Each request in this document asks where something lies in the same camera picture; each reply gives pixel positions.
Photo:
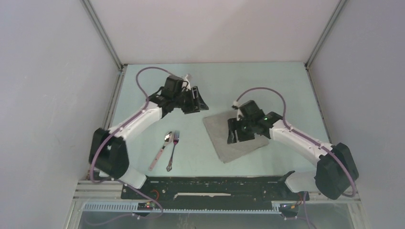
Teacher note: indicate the left aluminium frame post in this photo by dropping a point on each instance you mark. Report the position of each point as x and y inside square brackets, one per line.
[94, 18]

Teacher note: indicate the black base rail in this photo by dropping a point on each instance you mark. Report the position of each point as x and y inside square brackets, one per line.
[220, 192]

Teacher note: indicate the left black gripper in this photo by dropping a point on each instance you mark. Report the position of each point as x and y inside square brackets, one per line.
[196, 104]

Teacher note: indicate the iridescent fork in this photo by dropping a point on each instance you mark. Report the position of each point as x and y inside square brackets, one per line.
[176, 139]

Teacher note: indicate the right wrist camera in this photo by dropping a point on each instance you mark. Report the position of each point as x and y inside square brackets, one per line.
[236, 105]

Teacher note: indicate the aluminium frame post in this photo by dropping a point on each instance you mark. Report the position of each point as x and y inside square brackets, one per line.
[325, 33]
[94, 18]

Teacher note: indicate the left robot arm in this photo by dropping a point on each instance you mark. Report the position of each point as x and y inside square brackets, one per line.
[109, 151]

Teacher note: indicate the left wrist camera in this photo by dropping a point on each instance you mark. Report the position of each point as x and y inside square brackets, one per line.
[186, 86]

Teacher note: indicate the grey cloth napkin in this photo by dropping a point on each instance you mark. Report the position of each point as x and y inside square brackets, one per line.
[222, 140]

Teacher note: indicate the white cable duct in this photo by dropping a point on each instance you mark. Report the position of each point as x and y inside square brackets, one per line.
[148, 207]

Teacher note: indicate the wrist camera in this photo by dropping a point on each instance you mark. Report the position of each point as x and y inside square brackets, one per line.
[186, 86]
[236, 105]

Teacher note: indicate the silver spoon pink handle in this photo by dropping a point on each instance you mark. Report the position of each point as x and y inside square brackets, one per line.
[167, 140]

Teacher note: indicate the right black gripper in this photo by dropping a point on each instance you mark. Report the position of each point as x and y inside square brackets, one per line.
[234, 124]

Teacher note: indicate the right aluminium frame post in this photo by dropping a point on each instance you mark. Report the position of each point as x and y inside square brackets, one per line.
[325, 33]

